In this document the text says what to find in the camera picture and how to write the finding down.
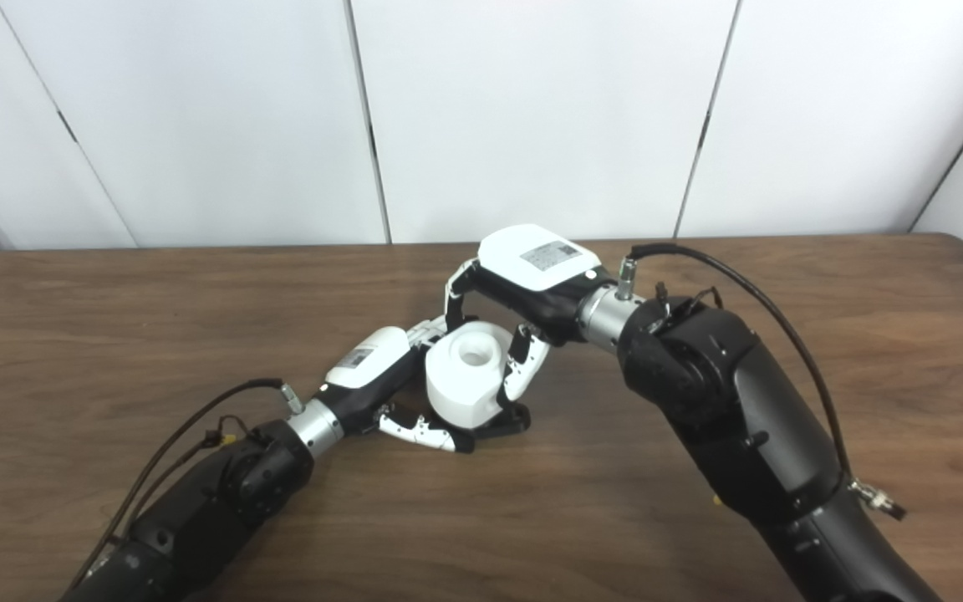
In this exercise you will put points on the black plastic holder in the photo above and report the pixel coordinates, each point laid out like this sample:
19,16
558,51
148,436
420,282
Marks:
506,422

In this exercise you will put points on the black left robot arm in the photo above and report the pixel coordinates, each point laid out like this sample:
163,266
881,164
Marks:
206,510

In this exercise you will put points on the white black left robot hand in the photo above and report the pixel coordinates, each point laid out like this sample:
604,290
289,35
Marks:
369,359

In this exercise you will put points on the round white plastic piece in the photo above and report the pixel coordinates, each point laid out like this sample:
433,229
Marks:
461,389

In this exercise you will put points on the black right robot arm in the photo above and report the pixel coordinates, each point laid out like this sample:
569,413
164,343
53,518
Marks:
741,393

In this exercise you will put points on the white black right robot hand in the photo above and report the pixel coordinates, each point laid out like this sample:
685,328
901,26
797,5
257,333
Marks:
532,263

